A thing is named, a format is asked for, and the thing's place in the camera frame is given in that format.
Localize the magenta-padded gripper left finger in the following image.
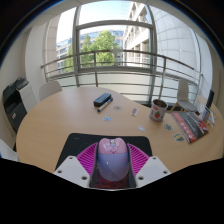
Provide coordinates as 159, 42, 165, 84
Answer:
53, 142, 100, 189

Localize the green tree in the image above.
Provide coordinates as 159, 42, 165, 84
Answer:
63, 30, 122, 73

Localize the blue marker pen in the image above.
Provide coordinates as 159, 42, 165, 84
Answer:
96, 97, 115, 113

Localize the metal balcony railing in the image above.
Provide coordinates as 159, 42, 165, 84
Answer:
40, 49, 205, 102

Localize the red magazine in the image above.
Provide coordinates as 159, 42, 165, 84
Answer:
171, 110, 210, 145

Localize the white chair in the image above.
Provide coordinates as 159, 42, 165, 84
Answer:
0, 138, 20, 163
167, 78, 200, 115
38, 80, 64, 102

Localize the black whiteboard eraser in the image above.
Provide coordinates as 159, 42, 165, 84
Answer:
93, 92, 113, 108

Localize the black mouse pad with swirl print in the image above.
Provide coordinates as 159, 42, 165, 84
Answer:
54, 132, 154, 190

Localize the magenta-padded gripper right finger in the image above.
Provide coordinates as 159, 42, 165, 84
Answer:
127, 143, 172, 189

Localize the pink and lilac computer mouse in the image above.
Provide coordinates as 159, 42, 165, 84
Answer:
96, 137, 130, 183

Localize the black and white office printer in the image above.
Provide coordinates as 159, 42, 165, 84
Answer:
2, 76, 38, 134

